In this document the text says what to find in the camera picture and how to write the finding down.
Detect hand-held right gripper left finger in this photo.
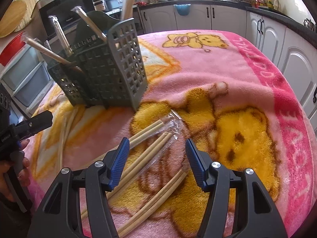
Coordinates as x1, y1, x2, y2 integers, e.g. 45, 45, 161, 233
27, 137, 131, 238

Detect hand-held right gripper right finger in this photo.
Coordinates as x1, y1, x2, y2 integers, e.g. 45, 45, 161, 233
185, 138, 288, 238

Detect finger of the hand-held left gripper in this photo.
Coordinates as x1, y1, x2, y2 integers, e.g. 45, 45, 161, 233
13, 111, 53, 142

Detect pile of chopsticks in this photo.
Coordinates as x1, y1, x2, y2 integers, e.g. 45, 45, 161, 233
79, 110, 190, 238

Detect chopstick pair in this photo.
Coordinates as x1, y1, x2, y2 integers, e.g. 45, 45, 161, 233
24, 38, 83, 73
121, 0, 139, 21
71, 7, 107, 43
48, 15, 74, 56

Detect dark grey plastic utensil basket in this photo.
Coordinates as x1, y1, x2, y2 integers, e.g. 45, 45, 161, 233
47, 10, 148, 112

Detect person's left hand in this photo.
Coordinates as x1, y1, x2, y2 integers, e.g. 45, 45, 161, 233
0, 139, 31, 202

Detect pastel plastic drawer unit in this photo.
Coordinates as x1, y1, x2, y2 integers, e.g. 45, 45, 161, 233
0, 46, 53, 121

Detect red plastic basin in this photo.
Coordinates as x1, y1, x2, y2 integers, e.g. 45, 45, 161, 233
0, 32, 26, 66

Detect pink printed blanket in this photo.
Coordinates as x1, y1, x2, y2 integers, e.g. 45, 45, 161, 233
22, 30, 315, 238

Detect round bamboo tray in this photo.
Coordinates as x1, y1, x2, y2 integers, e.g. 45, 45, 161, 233
0, 0, 37, 39

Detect black microwave oven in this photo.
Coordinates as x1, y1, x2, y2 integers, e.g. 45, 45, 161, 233
38, 0, 95, 40

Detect white kitchen cabinets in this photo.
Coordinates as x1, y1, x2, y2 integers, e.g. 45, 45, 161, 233
137, 1, 317, 129

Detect blue hanging bin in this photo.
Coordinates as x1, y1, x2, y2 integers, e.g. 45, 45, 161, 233
173, 4, 192, 17

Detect black kitchen countertop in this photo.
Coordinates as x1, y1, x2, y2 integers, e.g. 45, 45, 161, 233
139, 0, 317, 39

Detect small steel teapot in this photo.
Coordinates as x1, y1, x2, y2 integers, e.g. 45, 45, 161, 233
304, 18, 317, 31

